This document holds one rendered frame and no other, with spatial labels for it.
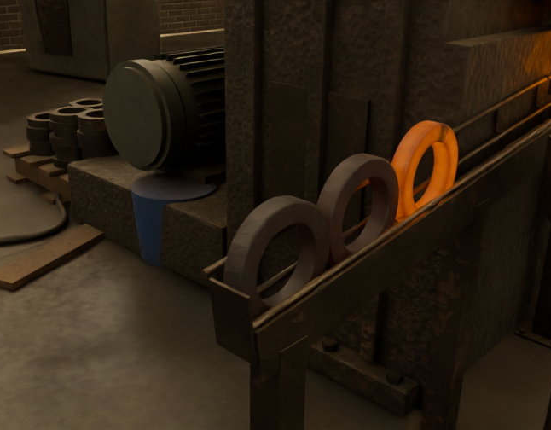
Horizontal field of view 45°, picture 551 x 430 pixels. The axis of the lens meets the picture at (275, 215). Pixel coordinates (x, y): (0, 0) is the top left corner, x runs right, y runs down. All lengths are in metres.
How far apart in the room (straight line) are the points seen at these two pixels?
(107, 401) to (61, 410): 0.11
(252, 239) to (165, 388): 0.96
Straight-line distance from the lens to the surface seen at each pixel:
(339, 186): 0.96
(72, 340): 1.99
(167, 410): 1.68
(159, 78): 2.23
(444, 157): 1.22
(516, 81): 1.61
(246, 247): 0.84
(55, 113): 2.96
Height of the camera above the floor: 1.05
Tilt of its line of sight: 22 degrees down
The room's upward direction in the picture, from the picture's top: 1 degrees clockwise
